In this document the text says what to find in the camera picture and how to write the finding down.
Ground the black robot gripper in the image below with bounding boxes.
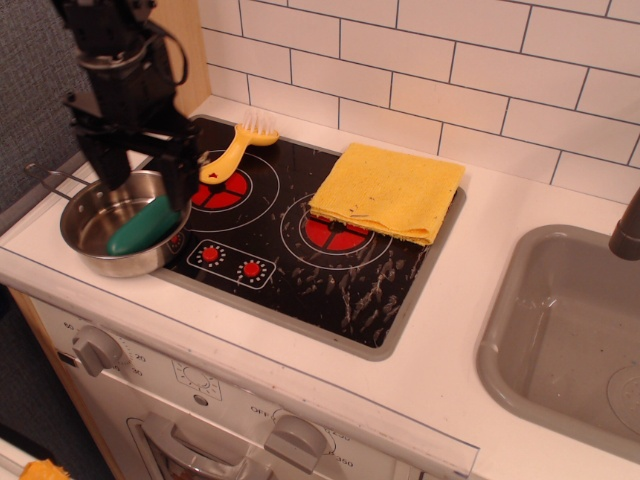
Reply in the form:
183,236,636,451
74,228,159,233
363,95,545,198
65,52,200,211

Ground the green toy squash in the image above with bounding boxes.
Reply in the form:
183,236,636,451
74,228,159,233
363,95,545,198
106,195,181,256

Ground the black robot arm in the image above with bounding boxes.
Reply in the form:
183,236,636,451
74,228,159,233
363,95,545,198
54,1,203,210

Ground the silver metal pot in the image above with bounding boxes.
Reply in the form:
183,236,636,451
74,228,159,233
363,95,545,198
24,163,191,278

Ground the red left stove knob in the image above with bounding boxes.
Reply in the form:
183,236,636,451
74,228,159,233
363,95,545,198
201,246,220,263

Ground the red stove knob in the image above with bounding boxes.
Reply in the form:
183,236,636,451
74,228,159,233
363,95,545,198
242,262,262,279
201,246,220,263

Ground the yellow dish brush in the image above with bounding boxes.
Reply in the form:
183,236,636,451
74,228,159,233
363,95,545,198
198,109,280,185

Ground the black toy stovetop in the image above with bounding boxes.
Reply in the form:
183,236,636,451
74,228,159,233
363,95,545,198
157,138,466,361

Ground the red right stove knob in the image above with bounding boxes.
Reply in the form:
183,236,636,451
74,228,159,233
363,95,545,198
242,262,262,279

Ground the wooden side panel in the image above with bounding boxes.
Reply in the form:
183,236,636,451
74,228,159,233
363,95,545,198
149,0,211,118

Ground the grey timer knob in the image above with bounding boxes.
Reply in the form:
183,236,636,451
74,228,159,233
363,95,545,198
72,326,123,377

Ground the yellow folded cloth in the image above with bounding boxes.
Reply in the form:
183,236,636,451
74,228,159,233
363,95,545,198
309,143,465,246

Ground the grey oven temperature knob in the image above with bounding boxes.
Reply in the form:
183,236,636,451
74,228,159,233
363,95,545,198
264,415,328,474

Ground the orange object bottom left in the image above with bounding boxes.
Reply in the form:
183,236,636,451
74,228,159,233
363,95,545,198
19,459,71,480

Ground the grey sink basin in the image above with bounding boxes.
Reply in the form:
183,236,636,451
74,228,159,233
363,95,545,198
477,225,639,462

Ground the grey faucet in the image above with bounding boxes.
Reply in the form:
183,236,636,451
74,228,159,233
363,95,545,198
609,189,640,261

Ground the black cable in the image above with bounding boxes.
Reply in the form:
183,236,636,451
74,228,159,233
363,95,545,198
147,19,190,89

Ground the grey oven door handle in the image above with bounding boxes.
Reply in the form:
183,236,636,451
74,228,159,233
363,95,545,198
140,414,273,479

